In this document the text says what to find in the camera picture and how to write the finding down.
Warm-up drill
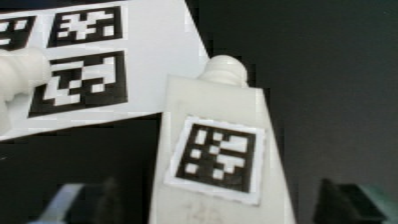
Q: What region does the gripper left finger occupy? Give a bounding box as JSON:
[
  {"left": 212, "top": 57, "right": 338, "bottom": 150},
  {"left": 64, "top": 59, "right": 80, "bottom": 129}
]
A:
[{"left": 41, "top": 179, "right": 123, "bottom": 224}]

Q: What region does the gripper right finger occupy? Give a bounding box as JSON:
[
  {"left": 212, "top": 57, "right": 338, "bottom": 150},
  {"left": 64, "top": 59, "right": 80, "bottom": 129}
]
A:
[{"left": 313, "top": 179, "right": 391, "bottom": 224}]

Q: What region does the white paper marker sheet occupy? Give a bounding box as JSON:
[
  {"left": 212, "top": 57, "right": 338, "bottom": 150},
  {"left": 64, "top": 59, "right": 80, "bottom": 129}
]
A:
[{"left": 0, "top": 0, "right": 208, "bottom": 141}]

